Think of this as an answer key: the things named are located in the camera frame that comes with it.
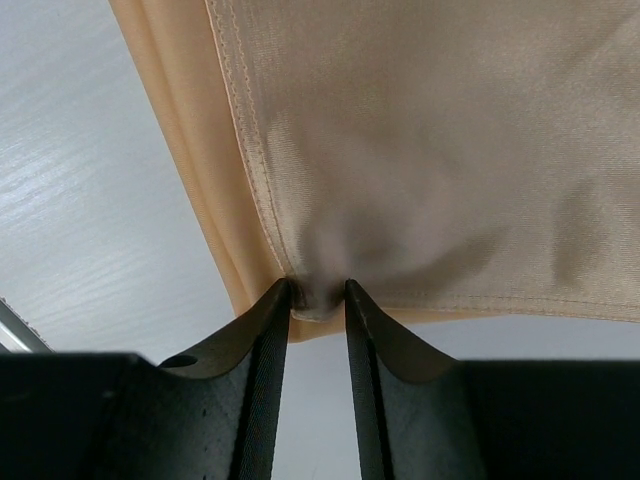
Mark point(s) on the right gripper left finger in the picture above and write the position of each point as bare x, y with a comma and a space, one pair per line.
209, 412

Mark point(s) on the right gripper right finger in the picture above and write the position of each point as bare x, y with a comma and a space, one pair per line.
422, 414

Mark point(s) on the peach satin cloth napkin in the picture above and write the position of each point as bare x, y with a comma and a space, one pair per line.
457, 158

